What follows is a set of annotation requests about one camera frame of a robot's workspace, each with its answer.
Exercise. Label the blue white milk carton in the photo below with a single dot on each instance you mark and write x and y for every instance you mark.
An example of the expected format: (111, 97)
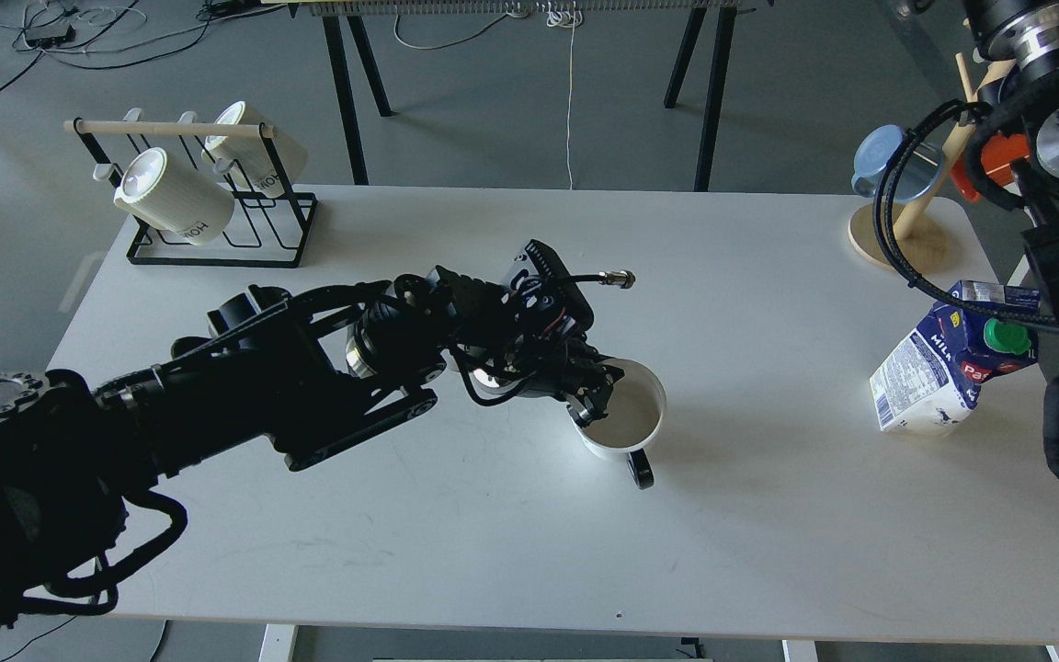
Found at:
(932, 380)

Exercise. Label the wooden mug tree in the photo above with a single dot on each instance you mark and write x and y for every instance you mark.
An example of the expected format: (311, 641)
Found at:
(921, 241)

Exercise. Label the black wire mug rack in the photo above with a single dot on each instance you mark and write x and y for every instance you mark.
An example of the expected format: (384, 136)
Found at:
(263, 233)

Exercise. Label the white ribbed mug rear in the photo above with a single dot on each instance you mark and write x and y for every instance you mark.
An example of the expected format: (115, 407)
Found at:
(253, 168)

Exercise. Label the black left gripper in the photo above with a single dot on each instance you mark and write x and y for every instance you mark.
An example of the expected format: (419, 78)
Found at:
(525, 336)

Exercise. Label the orange mug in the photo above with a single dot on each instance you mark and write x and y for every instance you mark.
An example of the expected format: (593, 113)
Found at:
(998, 154)

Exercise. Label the white ribbed mug front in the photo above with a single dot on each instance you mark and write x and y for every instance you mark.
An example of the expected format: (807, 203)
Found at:
(158, 189)

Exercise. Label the white ribbed mug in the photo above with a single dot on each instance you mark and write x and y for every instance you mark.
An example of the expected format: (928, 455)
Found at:
(253, 168)
(158, 189)

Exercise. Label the white smiley mug black handle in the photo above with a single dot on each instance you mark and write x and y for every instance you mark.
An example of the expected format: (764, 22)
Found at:
(635, 414)

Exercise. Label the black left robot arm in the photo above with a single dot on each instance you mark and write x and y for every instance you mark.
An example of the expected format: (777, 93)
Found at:
(315, 373)

